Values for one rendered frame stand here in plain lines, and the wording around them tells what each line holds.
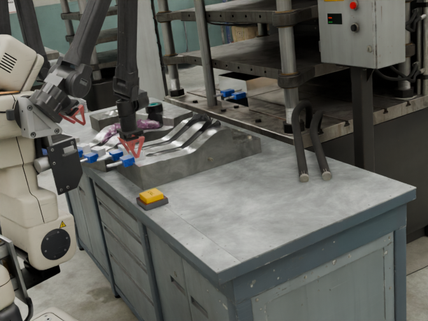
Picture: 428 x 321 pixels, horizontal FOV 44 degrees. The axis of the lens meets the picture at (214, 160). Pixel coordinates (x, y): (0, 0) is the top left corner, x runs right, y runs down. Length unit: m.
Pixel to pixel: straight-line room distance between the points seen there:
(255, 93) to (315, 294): 1.32
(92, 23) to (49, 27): 7.47
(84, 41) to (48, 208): 0.54
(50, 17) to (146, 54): 3.10
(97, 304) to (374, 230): 1.59
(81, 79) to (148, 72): 4.73
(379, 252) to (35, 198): 1.07
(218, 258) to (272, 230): 0.19
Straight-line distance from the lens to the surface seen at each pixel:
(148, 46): 6.25
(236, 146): 1.98
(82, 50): 1.58
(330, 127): 2.35
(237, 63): 2.66
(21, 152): 1.70
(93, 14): 1.59
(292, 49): 2.21
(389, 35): 2.06
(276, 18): 2.18
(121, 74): 1.78
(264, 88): 2.67
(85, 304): 2.81
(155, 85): 6.33
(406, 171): 2.78
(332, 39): 2.17
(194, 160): 1.90
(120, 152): 1.96
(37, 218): 1.73
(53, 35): 9.06
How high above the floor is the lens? 1.48
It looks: 20 degrees down
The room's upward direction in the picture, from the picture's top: 8 degrees counter-clockwise
